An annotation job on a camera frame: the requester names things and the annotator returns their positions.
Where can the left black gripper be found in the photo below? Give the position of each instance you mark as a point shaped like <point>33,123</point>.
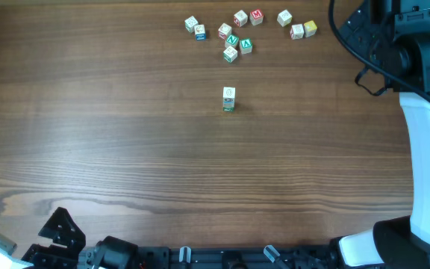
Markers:
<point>72,243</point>

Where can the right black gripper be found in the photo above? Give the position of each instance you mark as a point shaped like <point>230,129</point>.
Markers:
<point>354,29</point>

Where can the teal-sided circle block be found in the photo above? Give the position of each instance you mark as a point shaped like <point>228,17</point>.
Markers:
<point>229,92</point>

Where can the blue H block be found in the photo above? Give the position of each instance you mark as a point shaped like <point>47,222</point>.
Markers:
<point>228,103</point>

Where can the green-sided picture block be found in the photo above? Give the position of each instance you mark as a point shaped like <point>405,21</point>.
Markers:
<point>231,109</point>

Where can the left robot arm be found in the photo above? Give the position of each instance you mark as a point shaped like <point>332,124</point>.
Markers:
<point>109,253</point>

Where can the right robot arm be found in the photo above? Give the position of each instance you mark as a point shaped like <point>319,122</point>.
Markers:
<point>403,242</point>

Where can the yellow block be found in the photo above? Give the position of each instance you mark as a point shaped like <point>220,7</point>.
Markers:
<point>310,28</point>

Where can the red-sided white block right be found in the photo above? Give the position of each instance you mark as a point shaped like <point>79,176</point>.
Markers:
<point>297,31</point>

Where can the plain white block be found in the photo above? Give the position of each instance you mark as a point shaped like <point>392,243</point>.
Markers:
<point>284,18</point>

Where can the red M block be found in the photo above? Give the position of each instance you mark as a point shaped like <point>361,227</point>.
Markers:
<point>256,17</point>

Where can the green V block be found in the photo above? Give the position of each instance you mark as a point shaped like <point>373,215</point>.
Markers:
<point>246,46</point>

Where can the red-edged white block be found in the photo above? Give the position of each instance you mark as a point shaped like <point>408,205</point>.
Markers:
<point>240,18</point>

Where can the green N block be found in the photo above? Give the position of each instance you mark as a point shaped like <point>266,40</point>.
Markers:
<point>231,41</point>

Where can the green-edged white block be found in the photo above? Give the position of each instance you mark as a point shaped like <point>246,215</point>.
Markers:
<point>230,54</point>

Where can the red-sided block centre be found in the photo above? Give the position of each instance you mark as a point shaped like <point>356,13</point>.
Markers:
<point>224,31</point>

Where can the blue-sided block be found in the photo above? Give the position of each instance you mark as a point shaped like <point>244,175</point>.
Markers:
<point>200,33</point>

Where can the green-edged block far left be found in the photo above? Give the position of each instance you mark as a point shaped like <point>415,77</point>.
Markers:
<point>190,24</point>

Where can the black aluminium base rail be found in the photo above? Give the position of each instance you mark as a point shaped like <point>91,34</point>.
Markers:
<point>308,256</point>

